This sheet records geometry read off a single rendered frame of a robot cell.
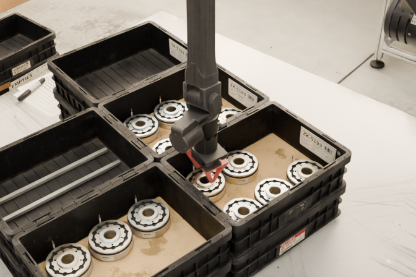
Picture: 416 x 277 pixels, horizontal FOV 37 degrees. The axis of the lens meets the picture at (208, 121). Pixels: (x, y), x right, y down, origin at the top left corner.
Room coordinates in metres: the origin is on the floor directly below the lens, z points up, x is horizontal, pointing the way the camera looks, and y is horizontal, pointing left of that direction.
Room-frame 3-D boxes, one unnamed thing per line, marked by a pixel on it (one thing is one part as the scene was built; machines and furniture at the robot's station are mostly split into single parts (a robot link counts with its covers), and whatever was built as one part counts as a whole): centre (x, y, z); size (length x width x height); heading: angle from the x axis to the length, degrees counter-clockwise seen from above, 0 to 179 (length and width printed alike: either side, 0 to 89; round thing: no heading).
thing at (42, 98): (1.85, 0.50, 0.70); 0.33 x 0.23 x 0.01; 139
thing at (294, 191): (1.19, -0.12, 0.92); 0.40 x 0.30 x 0.02; 128
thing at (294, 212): (1.19, -0.12, 0.87); 0.40 x 0.30 x 0.11; 128
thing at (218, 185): (1.17, 0.01, 0.86); 0.10 x 0.10 x 0.01
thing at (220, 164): (1.16, 0.00, 0.92); 0.07 x 0.07 x 0.09; 34
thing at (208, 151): (1.18, 0.01, 0.99); 0.10 x 0.07 x 0.07; 34
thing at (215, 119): (1.17, 0.01, 1.05); 0.07 x 0.06 x 0.07; 139
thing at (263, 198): (1.13, -0.16, 0.86); 0.10 x 0.10 x 0.01
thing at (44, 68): (2.26, 0.77, 0.41); 0.31 x 0.02 x 0.16; 139
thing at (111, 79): (1.66, 0.25, 0.87); 0.40 x 0.30 x 0.11; 128
